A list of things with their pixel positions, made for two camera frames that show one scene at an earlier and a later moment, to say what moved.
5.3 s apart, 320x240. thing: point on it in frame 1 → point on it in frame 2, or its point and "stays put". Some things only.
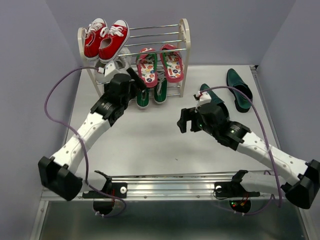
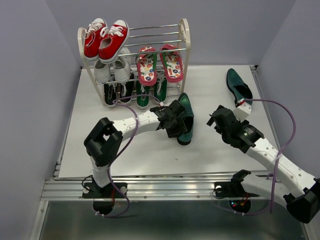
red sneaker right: (113, 38) stays put
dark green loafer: (215, 98) → (186, 139)
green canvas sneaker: (160, 91) stays put
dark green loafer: (242, 104) stays put
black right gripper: (187, 114) → (244, 122)
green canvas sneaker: (143, 97) stays put
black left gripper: (136, 85) → (180, 128)
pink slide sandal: (173, 63) stays put
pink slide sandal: (147, 65) stays put
